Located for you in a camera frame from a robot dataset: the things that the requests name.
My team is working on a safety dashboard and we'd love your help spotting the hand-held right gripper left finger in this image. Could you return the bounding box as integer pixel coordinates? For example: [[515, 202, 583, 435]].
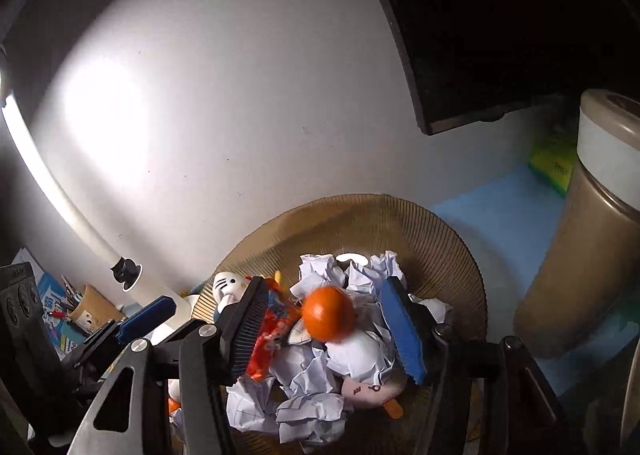
[[65, 276, 271, 455]]

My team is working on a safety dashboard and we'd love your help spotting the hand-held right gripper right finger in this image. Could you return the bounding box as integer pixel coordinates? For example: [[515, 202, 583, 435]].
[[377, 276, 581, 455]]

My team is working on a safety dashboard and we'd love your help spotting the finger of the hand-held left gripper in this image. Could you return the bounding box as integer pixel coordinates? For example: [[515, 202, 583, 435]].
[[60, 296, 178, 368]]

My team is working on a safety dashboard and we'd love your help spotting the orange snack packet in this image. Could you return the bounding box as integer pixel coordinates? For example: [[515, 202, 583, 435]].
[[245, 287, 303, 381]]

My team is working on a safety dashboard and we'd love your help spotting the white paper ball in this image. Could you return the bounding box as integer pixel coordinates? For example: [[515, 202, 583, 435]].
[[290, 253, 348, 301], [347, 250, 406, 306], [270, 342, 346, 401], [410, 295, 453, 331]]

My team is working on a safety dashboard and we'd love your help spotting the white cat plush toy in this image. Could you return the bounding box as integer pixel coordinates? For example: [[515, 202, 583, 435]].
[[212, 270, 285, 323]]

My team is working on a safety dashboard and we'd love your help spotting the pink white plush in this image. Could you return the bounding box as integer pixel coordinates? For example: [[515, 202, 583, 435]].
[[325, 330, 408, 420]]

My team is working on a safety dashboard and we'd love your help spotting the large blue-white paper ball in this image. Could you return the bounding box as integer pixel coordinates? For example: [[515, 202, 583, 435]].
[[226, 377, 281, 433]]

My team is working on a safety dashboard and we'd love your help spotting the woven brown basket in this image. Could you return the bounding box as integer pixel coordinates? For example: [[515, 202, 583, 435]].
[[192, 192, 488, 455]]

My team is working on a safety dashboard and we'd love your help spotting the grey-edged paper ball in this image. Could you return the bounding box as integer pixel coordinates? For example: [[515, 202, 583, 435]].
[[275, 392, 348, 446]]

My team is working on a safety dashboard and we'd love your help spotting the blue cover book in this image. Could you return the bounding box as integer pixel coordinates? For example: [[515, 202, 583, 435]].
[[35, 271, 88, 353]]

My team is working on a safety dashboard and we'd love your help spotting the brown paper pen holder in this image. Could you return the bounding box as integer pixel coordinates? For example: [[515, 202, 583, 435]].
[[67, 284, 126, 333]]

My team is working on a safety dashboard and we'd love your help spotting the bunch of dark pens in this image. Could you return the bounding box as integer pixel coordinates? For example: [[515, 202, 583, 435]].
[[60, 275, 83, 308]]

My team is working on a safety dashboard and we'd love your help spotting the white desk lamp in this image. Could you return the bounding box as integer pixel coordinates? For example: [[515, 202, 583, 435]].
[[0, 48, 201, 341]]

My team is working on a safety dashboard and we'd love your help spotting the patterned blue mat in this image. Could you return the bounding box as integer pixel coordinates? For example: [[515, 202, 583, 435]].
[[430, 165, 640, 396]]

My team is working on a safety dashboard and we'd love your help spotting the beige thermos bottle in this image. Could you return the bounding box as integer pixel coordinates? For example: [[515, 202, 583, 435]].
[[514, 89, 640, 360]]

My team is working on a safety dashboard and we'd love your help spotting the green box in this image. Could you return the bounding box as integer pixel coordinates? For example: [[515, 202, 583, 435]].
[[528, 132, 578, 196]]

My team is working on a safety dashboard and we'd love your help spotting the dark monitor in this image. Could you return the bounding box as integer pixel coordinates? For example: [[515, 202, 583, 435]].
[[350, 0, 640, 136]]

